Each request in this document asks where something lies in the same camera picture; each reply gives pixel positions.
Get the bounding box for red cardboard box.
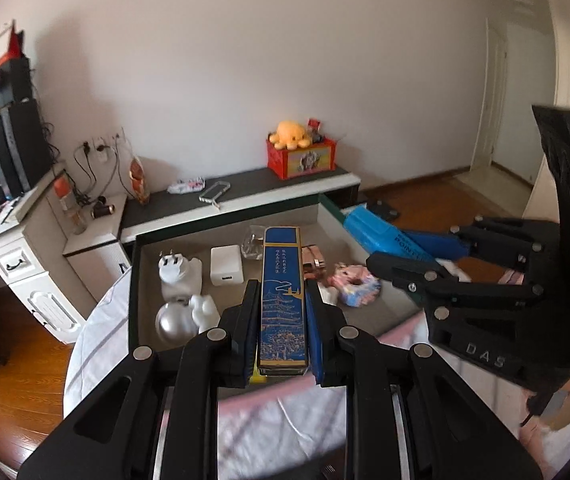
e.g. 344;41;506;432
0;20;29;69

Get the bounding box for blue case with gold print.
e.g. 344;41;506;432
255;226;311;377

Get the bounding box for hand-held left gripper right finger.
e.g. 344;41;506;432
305;280;544;480

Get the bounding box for blue marker pen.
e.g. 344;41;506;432
342;205;472;264

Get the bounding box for white travel plug adapter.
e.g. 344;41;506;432
157;249;222;333

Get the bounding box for white desk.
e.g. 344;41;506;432
0;162;131;346

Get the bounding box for bottle with orange cap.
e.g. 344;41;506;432
54;176;88;236

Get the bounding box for yellow octopus plush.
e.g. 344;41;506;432
268;120;312;150

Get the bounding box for pink box with green rim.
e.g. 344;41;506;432
128;192;433;403

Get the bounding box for dark slipper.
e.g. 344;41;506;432
365;200;401;221

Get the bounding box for black power cables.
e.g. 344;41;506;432
35;110;133;206

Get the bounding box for white wall outlets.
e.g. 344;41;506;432
81;127;127;163

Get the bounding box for white charger block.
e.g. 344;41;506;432
210;245;244;287

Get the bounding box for long low black-top cabinet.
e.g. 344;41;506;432
119;166;362;245

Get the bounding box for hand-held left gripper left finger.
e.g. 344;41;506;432
18;279;262;480

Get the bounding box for white door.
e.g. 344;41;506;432
470;16;510;173

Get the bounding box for clear phone case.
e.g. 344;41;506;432
199;180;232;210

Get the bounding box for patterned pouch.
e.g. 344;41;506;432
167;177;207;195

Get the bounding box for red toy box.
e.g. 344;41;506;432
266;136;339;181

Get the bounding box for white low side cabinet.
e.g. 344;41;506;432
62;192;131;281

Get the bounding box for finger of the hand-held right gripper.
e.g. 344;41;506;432
366;251;546;309
449;216;562;269

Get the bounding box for orange snack bag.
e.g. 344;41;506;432
129;157;151;206

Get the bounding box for striped white tablecloth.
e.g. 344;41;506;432
62;260;570;480

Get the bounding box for black speaker box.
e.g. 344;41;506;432
0;57;34;109

